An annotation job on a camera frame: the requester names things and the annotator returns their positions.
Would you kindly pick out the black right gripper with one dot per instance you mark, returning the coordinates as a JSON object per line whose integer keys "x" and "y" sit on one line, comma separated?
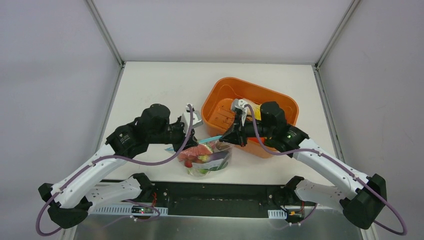
{"x": 238, "y": 131}

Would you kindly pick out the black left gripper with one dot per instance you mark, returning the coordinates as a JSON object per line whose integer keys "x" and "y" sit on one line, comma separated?
{"x": 182, "y": 135}

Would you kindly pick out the dark purple eggplant toy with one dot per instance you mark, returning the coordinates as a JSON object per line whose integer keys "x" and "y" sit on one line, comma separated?
{"x": 217, "y": 161}

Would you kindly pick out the orange plastic basket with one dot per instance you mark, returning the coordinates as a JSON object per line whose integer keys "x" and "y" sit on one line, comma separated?
{"x": 216, "y": 111}

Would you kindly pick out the clear zip top bag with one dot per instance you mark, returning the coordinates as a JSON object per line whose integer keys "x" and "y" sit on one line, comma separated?
{"x": 196, "y": 167}

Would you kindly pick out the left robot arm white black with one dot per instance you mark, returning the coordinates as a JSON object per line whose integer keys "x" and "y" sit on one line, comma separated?
{"x": 70, "y": 201}

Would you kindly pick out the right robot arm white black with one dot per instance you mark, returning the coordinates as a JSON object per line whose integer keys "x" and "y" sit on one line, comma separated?
{"x": 358, "y": 196}

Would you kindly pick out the yellow napa cabbage toy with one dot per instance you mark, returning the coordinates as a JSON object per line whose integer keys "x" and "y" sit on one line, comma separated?
{"x": 255, "y": 107}

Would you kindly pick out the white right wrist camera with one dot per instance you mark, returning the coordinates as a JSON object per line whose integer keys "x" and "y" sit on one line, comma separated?
{"x": 238, "y": 106}

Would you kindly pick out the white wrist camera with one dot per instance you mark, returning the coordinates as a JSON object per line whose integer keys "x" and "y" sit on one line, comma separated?
{"x": 190, "y": 115}
{"x": 238, "y": 106}

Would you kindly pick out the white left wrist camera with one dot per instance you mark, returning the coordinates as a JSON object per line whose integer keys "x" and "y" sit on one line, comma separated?
{"x": 190, "y": 115}

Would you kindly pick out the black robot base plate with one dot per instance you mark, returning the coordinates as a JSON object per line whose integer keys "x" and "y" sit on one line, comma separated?
{"x": 219, "y": 200}

